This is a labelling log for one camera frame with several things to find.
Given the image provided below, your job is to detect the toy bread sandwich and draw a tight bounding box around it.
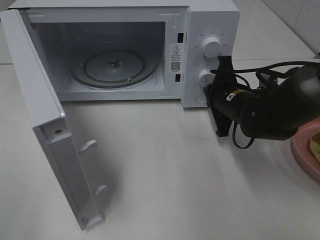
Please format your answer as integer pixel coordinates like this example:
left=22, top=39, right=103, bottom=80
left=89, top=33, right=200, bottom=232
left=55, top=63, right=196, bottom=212
left=310, top=129, right=320, bottom=162

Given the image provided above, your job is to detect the white microwave oven body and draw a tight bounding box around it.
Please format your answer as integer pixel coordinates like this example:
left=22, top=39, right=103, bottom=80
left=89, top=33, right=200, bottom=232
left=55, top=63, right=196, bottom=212
left=5, top=0, right=240, bottom=108

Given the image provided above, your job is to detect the pink round plate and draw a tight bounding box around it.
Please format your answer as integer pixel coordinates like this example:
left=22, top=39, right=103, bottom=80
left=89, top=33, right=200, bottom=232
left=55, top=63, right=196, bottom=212
left=291, top=117, right=320, bottom=183

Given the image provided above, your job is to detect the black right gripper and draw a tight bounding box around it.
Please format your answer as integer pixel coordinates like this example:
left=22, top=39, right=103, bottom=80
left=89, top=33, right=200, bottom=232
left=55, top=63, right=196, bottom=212
left=204, top=55, right=247, bottom=137

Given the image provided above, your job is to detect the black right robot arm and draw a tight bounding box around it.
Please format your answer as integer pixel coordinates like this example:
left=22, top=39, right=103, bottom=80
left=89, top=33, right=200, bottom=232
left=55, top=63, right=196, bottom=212
left=204, top=56, right=320, bottom=141

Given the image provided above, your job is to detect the white upper power knob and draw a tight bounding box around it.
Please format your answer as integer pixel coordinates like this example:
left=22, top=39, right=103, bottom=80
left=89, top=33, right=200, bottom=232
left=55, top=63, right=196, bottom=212
left=201, top=36, right=222, bottom=59

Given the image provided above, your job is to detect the round white door button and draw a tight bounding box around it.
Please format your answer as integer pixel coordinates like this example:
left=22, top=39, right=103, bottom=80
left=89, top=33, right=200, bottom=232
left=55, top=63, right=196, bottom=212
left=195, top=92, right=207, bottom=104

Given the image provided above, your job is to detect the white lower timer knob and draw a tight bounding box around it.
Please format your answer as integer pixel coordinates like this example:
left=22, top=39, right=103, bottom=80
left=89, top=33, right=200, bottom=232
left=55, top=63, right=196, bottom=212
left=198, top=69, right=216, bottom=88

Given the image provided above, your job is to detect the white microwave door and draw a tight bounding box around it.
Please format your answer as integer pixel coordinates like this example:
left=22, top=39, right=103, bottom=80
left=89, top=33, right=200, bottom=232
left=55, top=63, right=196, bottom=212
left=0, top=9, right=104, bottom=230

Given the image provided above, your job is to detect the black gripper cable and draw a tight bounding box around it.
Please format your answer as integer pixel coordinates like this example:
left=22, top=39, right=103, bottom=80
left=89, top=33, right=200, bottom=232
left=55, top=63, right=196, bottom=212
left=231, top=61, right=320, bottom=149

